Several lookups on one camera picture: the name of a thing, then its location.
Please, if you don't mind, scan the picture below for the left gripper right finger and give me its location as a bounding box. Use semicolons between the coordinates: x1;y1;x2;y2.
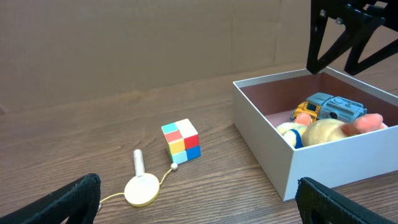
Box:
295;177;394;224

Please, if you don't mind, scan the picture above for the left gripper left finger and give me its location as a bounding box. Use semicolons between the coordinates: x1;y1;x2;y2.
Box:
1;173;101;224

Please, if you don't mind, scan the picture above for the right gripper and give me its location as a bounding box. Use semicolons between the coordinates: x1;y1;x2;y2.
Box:
307;0;397;76

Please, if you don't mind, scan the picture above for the yellow and grey toy truck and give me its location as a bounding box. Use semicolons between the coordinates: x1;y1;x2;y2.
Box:
290;92;367;123

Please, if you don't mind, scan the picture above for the plush duck toy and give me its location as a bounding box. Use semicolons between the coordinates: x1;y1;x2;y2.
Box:
275;112;389;149

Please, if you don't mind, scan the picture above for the colourful two-by-two puzzle cube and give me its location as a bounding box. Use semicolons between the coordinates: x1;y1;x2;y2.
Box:
161;119;201;164

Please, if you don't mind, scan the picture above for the white box with maroon interior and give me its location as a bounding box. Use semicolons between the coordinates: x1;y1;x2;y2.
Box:
233;67;397;200

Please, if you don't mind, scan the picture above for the yellow wooden rattle drum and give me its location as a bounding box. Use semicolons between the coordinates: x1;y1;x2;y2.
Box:
98;149;178;211

